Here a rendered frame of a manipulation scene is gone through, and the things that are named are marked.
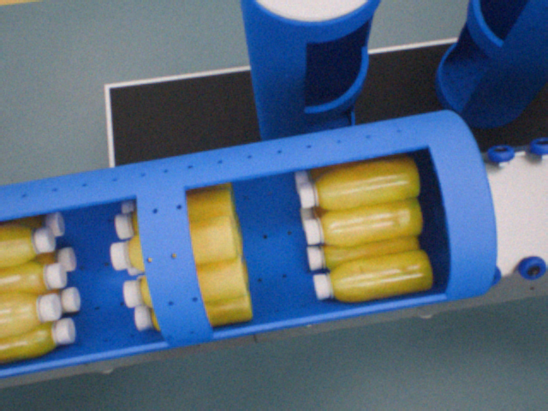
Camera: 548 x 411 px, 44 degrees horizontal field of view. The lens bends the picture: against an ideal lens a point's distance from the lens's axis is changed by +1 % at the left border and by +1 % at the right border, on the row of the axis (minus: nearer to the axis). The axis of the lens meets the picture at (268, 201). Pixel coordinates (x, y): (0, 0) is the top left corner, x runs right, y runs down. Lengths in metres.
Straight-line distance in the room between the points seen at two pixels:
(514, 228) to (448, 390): 0.97
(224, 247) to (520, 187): 0.57
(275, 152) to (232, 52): 1.44
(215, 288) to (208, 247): 0.07
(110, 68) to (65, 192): 1.47
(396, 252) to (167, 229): 0.39
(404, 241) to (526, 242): 0.25
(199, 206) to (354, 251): 0.26
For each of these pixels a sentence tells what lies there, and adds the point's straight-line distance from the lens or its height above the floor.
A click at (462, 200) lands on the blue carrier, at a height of 1.23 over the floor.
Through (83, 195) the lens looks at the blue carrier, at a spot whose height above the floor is 1.21.
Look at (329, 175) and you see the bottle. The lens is 1.03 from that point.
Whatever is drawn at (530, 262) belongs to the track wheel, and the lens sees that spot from 1.21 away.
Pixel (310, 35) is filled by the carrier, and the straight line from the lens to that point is 1.28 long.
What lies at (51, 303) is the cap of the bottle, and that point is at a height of 1.11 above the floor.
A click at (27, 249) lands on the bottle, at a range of 1.09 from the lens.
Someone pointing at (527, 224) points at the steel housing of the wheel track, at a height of 0.93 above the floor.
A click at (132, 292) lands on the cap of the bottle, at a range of 1.03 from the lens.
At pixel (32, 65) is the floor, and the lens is 2.52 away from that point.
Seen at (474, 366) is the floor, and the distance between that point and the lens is 2.17.
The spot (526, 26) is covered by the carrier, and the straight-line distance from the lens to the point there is 1.65.
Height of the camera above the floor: 2.11
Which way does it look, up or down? 75 degrees down
